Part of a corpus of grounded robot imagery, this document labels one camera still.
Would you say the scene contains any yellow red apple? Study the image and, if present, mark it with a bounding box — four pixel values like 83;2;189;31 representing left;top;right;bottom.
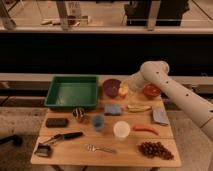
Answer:
118;86;129;98

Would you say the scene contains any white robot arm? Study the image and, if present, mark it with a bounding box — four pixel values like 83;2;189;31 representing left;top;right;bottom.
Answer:
122;61;213;141

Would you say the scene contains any white plastic cup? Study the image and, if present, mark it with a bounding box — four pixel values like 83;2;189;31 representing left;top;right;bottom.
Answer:
113;121;131;141

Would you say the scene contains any blue plastic cup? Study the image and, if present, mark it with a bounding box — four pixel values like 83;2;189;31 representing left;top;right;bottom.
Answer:
92;115;104;131

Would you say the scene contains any purple bowl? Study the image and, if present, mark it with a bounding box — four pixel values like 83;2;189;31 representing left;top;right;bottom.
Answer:
102;79;121;98

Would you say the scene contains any yellow banana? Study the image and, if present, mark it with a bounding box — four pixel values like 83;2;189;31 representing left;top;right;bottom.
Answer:
127;105;151;113

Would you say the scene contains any red bowl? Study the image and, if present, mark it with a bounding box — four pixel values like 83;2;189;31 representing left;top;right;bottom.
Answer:
142;84;161;98

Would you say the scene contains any blue sponge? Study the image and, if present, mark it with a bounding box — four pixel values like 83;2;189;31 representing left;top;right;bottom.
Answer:
104;104;122;116

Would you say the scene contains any striped ball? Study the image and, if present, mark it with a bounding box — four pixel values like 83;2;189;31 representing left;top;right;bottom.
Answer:
72;107;85;120

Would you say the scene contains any green plastic tray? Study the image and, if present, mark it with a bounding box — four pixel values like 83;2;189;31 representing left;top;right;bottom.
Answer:
45;76;99;109

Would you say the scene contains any bunch of dark grapes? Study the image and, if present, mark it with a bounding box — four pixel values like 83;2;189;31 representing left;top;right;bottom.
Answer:
138;142;174;160

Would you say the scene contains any silver fork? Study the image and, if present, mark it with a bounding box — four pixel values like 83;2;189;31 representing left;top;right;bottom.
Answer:
87;144;116;154

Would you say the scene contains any black rectangular case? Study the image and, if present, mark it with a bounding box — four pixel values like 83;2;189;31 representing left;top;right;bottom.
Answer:
45;118;68;128

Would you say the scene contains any black object on floor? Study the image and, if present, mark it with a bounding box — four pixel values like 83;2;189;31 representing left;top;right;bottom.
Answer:
0;135;23;146

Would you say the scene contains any black handled knife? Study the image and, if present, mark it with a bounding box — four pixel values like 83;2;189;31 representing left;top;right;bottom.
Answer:
41;132;84;145

